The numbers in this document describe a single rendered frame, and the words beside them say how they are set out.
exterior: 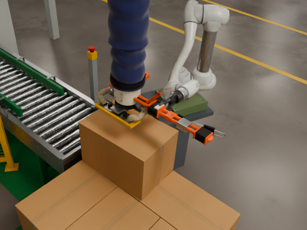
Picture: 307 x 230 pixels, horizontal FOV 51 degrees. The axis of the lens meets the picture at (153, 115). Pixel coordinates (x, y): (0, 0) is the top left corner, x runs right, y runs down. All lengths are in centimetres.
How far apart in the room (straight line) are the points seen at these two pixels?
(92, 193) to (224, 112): 230
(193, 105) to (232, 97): 178
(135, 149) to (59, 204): 66
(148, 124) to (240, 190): 134
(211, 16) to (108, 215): 154
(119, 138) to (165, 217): 62
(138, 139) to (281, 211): 163
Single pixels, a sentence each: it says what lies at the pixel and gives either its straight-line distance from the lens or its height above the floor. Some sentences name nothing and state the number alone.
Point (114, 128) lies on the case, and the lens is 231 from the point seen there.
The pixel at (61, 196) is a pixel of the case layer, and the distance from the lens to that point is 245.
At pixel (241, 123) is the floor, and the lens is 409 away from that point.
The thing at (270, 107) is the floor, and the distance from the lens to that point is 451.
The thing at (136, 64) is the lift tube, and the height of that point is 150.
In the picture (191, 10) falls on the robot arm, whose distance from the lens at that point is 240.
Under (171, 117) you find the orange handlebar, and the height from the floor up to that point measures 125.
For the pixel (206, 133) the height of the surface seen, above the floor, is 126.
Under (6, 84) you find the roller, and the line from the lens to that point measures 367.
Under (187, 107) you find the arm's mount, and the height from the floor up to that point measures 83.
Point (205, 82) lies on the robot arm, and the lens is 272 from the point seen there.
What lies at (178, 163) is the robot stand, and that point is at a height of 6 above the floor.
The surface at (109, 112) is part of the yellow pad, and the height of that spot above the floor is 112.
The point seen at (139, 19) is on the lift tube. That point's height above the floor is 177.
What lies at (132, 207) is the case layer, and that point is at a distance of 235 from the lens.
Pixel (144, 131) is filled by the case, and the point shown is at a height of 94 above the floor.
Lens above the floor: 244
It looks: 38 degrees down
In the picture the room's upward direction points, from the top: 4 degrees clockwise
